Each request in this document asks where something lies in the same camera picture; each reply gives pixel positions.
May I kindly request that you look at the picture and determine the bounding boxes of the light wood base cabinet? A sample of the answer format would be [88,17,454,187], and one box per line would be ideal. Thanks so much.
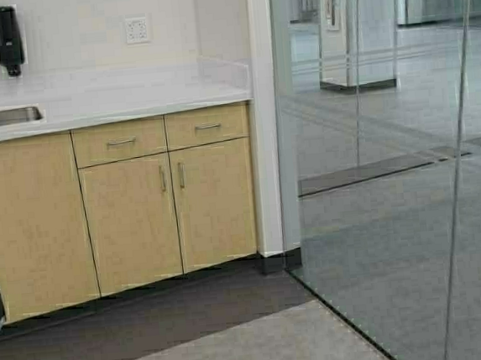
[0,102,259,323]

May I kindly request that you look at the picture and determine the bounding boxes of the stainless steel sink basin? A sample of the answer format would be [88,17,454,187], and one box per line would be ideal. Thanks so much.
[0,107,43,127]

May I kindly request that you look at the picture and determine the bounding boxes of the right door metal handle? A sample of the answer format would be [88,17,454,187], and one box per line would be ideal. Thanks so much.
[178,162,186,189]

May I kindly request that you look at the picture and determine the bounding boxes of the door metal handle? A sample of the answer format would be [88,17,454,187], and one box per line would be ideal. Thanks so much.
[178,162,186,189]
[159,165,167,192]

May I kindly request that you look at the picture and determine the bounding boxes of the right drawer metal handle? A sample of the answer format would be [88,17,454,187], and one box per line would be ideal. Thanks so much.
[195,123,222,132]

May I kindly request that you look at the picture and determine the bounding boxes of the drawer metal handle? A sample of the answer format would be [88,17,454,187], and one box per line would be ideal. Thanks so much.
[107,136,137,148]
[195,123,222,132]

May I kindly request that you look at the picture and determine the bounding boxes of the left door metal handle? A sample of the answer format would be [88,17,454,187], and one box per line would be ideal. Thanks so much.
[159,165,167,192]

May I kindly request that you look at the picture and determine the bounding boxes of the left drawer metal handle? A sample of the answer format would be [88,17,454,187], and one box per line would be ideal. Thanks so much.
[107,136,137,148]

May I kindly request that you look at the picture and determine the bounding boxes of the glass partition wall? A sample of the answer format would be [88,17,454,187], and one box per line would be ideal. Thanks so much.
[269,0,481,360]

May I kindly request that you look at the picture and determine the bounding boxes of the white wall power outlet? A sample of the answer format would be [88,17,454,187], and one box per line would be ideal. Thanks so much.
[124,16,151,44]

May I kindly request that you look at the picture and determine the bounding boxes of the black wall soap dispenser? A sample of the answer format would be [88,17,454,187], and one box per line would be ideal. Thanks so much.
[0,6,25,77]

